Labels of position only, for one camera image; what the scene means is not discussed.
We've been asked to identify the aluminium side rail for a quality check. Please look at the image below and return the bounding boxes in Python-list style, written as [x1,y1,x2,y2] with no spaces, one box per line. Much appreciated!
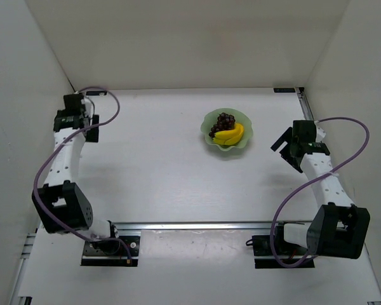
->
[9,92,84,305]
[297,87,381,305]

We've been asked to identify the black left corner bracket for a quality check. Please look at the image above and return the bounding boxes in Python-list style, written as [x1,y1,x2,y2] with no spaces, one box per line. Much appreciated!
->
[85,90,107,96]

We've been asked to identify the left aluminium side rail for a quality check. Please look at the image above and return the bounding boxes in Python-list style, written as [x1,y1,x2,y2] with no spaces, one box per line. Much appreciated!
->
[9,92,84,305]

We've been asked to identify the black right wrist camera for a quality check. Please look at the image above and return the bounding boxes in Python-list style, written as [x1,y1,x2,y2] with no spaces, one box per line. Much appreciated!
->
[292,120,317,143]

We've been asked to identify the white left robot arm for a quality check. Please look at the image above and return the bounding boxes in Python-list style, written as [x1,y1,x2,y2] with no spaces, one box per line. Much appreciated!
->
[32,102,118,242]

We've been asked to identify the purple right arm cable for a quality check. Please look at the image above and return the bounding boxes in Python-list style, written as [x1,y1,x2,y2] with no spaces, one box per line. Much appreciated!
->
[269,117,370,268]

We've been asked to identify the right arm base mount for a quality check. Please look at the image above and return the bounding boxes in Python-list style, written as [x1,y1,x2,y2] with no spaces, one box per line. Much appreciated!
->
[246,222,317,269]

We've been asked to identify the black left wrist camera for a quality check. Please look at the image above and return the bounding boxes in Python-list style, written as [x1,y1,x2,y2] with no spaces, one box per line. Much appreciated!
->
[63,93,84,112]

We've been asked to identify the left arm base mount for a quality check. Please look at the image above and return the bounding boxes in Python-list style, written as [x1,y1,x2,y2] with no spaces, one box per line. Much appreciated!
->
[81,231,141,268]

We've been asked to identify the dark red fake grapes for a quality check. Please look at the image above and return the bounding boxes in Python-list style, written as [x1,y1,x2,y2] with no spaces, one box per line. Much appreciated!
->
[209,112,236,138]

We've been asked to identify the green glass fruit bowl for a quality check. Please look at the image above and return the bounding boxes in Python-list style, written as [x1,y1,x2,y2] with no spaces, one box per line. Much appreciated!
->
[201,108,253,151]

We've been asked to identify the yellow fake banana bunch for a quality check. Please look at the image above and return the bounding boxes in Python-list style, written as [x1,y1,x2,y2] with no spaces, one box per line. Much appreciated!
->
[213,123,244,146]

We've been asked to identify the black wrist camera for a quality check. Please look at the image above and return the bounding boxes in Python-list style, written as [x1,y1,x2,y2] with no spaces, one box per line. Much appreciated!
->
[292,120,317,143]
[63,93,84,112]

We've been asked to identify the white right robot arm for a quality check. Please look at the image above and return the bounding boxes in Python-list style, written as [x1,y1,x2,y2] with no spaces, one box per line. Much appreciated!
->
[269,120,370,268]

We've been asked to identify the front aluminium rail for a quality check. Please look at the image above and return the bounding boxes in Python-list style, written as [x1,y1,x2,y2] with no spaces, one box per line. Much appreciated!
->
[115,221,271,231]

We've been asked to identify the right aluminium side rail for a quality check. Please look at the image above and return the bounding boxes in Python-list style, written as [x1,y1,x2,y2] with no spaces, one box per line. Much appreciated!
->
[297,87,381,305]

